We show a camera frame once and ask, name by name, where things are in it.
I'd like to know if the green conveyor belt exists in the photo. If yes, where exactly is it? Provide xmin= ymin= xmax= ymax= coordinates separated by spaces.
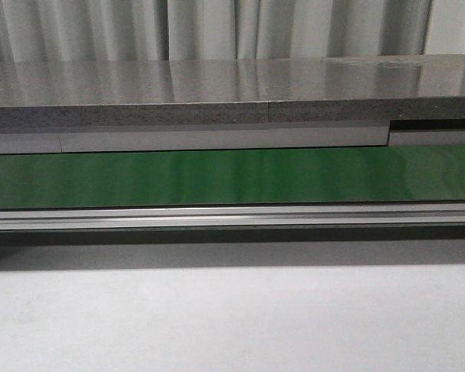
xmin=0 ymin=145 xmax=465 ymax=210

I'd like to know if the grey stone slab edge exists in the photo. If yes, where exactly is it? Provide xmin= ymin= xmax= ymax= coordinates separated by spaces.
xmin=0 ymin=96 xmax=465 ymax=131

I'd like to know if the white curtain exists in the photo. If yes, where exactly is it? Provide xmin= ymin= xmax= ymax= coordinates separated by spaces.
xmin=0 ymin=1 xmax=465 ymax=62

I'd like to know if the rear grey conveyor rail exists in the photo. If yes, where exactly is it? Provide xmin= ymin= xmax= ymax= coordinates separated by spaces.
xmin=0 ymin=119 xmax=465 ymax=154

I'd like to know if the front aluminium conveyor rail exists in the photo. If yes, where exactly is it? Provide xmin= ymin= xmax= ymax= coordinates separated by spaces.
xmin=0 ymin=201 xmax=465 ymax=232

